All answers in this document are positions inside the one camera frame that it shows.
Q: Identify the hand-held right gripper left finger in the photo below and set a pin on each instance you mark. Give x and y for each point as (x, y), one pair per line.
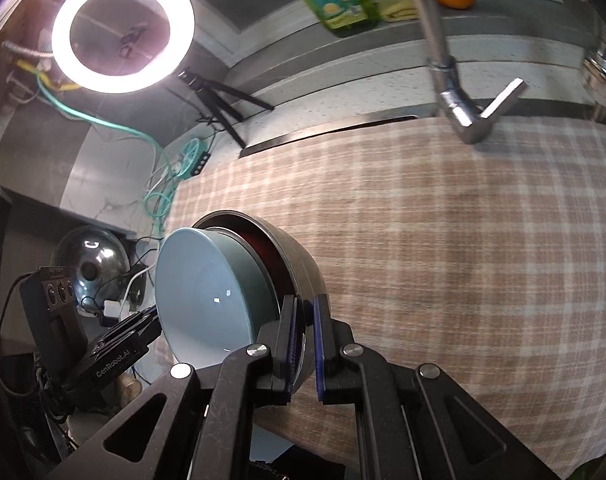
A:
(293, 340)

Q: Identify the yellow sponge cloth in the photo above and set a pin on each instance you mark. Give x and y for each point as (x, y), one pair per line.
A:
(395, 7)

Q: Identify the steel pot lid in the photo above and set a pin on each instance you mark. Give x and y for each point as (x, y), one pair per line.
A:
(98, 260)

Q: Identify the chrome faucet sprayer extension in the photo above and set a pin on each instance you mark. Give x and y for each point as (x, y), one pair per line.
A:
(598, 67)

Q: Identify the small teal fan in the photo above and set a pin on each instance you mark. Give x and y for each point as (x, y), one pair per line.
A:
(189, 154)

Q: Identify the plaid cloth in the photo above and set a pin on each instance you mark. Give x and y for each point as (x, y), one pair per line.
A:
(433, 260)

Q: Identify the chrome kitchen faucet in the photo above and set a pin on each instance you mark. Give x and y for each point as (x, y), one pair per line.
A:
(460, 110)

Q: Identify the person's left hand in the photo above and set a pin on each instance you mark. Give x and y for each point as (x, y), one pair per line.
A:
(128, 385)

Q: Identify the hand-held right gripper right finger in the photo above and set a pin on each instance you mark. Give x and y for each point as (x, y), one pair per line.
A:
(319, 355)

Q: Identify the red steel bowl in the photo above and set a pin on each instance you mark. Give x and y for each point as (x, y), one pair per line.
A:
(273, 265)

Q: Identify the white ceramic bowl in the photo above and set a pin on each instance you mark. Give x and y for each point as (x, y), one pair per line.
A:
(208, 300)

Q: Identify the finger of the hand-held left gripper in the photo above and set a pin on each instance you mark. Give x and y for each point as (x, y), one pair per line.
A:
(138, 325)

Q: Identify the large steel bowl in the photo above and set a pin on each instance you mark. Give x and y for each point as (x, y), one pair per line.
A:
(303, 270)

